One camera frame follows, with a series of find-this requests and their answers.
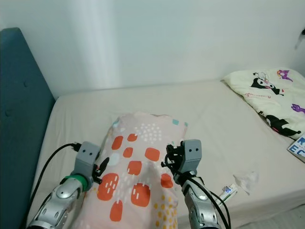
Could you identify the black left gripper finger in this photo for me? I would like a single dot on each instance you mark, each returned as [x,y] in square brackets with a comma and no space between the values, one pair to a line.
[102,162]

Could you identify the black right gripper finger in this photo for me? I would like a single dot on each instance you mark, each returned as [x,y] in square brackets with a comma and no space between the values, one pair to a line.
[170,148]
[166,164]

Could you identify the pink pillow with orange spots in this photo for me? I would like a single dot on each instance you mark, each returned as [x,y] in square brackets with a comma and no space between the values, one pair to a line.
[138,138]

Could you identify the white tissue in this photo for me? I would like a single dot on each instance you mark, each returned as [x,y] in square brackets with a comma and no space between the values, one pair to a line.
[247,181]

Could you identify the white book with blue letters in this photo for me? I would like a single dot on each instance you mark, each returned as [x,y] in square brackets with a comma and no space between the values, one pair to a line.
[298,145]

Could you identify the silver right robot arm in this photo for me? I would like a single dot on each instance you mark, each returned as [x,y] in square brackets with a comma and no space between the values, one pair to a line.
[200,205]

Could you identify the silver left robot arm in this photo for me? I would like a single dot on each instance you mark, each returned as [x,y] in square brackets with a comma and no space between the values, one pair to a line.
[64,198]

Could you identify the mattress with cream sheet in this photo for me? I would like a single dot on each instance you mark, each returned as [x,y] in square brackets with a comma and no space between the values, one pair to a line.
[209,124]

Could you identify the small white blue wrapper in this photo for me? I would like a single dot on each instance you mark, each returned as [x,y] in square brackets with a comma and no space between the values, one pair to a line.
[228,192]

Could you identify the dark blue padded headboard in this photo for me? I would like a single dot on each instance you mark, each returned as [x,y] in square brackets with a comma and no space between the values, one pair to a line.
[24,119]

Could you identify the cream cartoon print blanket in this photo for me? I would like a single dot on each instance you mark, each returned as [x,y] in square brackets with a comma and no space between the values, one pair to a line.
[267,95]

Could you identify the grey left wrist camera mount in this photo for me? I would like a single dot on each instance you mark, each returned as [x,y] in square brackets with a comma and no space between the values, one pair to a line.
[86,155]

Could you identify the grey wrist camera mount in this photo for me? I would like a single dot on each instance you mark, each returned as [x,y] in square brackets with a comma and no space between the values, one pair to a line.
[192,155]
[86,155]

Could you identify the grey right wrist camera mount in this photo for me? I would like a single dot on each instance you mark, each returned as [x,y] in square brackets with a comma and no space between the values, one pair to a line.
[192,155]

